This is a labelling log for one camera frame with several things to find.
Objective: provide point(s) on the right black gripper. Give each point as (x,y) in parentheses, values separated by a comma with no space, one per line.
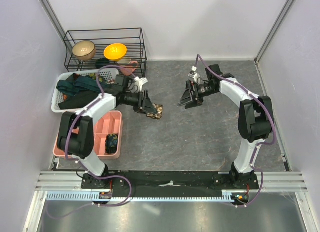
(187,97)

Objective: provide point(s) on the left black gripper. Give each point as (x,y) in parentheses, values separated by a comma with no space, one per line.
(147,106)

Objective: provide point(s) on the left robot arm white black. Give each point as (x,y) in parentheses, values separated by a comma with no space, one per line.
(109,99)

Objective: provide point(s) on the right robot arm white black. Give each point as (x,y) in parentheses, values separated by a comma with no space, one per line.
(255,122)

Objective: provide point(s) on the pink divided tray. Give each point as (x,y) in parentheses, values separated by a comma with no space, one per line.
(110,127)

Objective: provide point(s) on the pink mug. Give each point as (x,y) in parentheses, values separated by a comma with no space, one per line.
(128,67)

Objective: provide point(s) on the rolled dark floral tie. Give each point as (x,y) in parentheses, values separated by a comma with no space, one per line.
(111,143)

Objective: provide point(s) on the green floral tie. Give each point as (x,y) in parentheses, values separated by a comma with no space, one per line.
(93,76)

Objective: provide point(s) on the orange bowl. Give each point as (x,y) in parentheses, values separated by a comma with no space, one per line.
(115,51)

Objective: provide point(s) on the dark green bowl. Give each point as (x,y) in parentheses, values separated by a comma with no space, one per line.
(102,62)

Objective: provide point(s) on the black tie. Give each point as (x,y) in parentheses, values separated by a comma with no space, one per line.
(78,101)

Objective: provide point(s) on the teal tie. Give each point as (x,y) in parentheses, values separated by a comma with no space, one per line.
(76,83)

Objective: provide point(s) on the beige bowl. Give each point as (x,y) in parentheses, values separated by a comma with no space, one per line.
(84,50)

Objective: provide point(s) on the white perforated basket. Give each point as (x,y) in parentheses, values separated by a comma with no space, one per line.
(108,73)

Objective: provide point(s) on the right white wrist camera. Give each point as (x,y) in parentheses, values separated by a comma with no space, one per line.
(193,75)

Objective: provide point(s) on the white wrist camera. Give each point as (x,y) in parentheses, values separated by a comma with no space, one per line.
(193,75)
(140,82)

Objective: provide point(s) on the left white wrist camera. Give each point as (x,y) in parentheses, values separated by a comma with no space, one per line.
(140,82)

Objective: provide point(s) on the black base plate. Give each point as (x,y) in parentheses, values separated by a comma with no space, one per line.
(171,182)

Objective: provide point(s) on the light blue cable duct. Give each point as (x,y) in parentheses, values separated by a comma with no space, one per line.
(96,196)

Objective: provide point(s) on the aluminium rail frame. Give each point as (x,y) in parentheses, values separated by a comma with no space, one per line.
(281,204)

